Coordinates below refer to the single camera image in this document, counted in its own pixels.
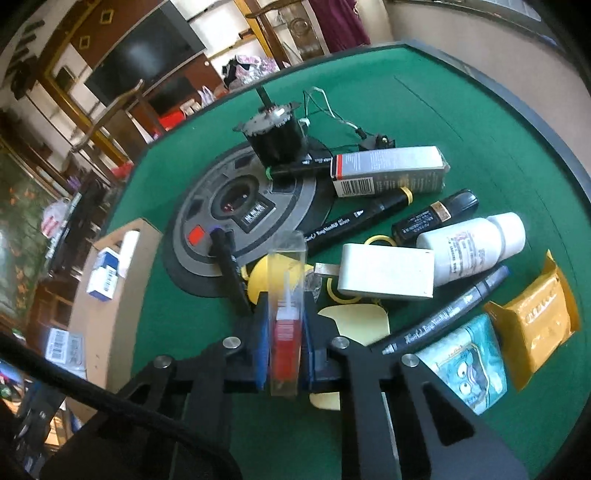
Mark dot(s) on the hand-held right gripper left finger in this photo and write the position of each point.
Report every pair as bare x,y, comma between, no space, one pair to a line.
261,341

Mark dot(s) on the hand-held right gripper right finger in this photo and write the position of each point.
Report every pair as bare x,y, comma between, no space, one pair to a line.
308,369

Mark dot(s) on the clear glue box red label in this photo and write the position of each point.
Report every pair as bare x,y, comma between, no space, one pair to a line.
286,332

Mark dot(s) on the tan cardboard box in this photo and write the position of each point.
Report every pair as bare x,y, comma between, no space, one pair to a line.
92,332

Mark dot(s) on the white pill bottle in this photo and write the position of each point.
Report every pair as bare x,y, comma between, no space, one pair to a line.
471,251

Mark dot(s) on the black marker purple tip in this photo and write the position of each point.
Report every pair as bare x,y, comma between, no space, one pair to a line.
228,267

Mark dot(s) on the silver metal clip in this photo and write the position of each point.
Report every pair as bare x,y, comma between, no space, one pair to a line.
325,269

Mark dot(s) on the white rectangular box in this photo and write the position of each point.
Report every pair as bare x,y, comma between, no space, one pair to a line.
388,272

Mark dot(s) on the black marker grey cap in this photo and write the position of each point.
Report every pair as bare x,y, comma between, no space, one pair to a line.
443,318

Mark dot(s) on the round grey control disc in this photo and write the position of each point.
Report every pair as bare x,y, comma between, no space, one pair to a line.
207,198

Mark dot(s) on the black marker yellow band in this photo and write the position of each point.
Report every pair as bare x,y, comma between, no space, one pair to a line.
360,219

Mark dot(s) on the white tube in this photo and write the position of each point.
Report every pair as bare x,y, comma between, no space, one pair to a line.
130,244

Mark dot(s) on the teal cartoon snack packet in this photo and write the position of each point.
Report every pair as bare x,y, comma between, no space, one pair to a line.
471,369

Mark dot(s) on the blue white small box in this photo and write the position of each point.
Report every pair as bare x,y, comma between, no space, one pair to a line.
104,277

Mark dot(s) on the black marker green end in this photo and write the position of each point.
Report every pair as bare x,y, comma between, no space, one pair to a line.
300,167

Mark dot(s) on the small black bottle gold label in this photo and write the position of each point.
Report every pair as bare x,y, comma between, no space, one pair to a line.
434,219

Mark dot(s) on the barcode labelled package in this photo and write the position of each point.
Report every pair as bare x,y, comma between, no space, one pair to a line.
62,346

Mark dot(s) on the black electric motor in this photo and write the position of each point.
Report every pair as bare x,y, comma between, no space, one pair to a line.
272,138

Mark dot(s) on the grey carton red stripe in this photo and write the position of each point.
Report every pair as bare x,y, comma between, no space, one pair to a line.
392,173

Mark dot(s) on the small black connector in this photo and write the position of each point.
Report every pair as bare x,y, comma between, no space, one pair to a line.
378,142

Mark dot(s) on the yellow foil packet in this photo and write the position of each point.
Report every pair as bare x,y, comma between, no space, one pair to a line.
540,323

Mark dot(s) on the white plastic bag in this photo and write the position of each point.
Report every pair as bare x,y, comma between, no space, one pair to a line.
53,219

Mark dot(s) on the floral bag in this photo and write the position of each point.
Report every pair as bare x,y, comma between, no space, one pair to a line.
251,69

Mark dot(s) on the wooden chair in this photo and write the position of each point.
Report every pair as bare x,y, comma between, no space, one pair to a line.
108,115

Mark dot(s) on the black television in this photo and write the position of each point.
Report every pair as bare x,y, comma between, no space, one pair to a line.
138,50

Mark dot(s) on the maroon cloth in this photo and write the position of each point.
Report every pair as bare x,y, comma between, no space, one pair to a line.
341,23

